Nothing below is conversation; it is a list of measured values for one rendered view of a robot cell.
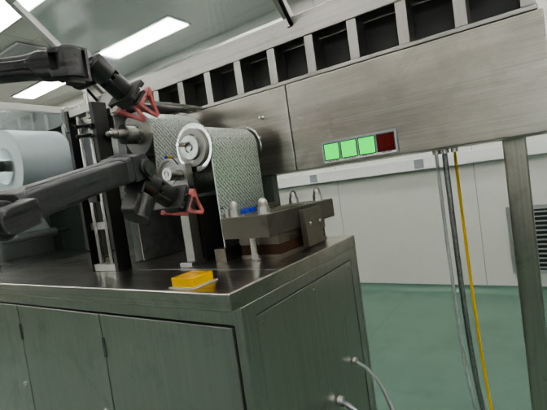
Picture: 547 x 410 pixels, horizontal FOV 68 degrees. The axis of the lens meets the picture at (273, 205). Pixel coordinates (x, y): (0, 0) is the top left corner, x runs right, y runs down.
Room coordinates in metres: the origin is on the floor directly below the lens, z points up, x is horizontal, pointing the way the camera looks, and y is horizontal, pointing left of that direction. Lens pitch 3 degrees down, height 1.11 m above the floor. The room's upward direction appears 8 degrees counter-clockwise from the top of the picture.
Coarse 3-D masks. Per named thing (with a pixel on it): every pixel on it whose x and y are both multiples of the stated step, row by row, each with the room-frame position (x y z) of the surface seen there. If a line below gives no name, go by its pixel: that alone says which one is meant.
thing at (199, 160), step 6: (186, 132) 1.23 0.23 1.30; (192, 132) 1.22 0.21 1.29; (198, 132) 1.21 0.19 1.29; (180, 138) 1.25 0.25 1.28; (204, 138) 1.20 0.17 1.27; (204, 144) 1.20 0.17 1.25; (180, 150) 1.26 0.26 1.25; (204, 150) 1.20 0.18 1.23; (180, 156) 1.26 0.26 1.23; (204, 156) 1.20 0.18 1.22; (186, 162) 1.24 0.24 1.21; (192, 162) 1.23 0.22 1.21; (198, 162) 1.22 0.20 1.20; (210, 162) 1.25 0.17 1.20
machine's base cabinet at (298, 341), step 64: (0, 320) 1.49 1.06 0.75; (64, 320) 1.23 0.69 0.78; (128, 320) 1.06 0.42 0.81; (192, 320) 0.92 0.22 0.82; (256, 320) 0.88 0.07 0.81; (320, 320) 1.11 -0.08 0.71; (0, 384) 1.55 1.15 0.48; (64, 384) 1.27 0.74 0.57; (128, 384) 1.08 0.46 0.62; (192, 384) 0.94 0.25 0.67; (256, 384) 0.85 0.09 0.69; (320, 384) 1.07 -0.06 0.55
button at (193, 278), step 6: (192, 270) 0.99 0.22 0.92; (180, 276) 0.94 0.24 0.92; (186, 276) 0.93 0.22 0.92; (192, 276) 0.92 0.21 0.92; (198, 276) 0.92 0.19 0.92; (204, 276) 0.94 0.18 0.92; (210, 276) 0.95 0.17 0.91; (174, 282) 0.94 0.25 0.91; (180, 282) 0.93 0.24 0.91; (186, 282) 0.91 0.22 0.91; (192, 282) 0.91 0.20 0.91; (198, 282) 0.92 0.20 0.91; (204, 282) 0.93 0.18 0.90
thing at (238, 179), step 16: (224, 160) 1.25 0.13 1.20; (240, 160) 1.31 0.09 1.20; (256, 160) 1.39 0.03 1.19; (224, 176) 1.24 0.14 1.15; (240, 176) 1.31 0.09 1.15; (256, 176) 1.38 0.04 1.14; (224, 192) 1.23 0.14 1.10; (240, 192) 1.30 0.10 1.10; (256, 192) 1.37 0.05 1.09; (224, 208) 1.22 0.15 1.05; (240, 208) 1.29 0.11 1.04
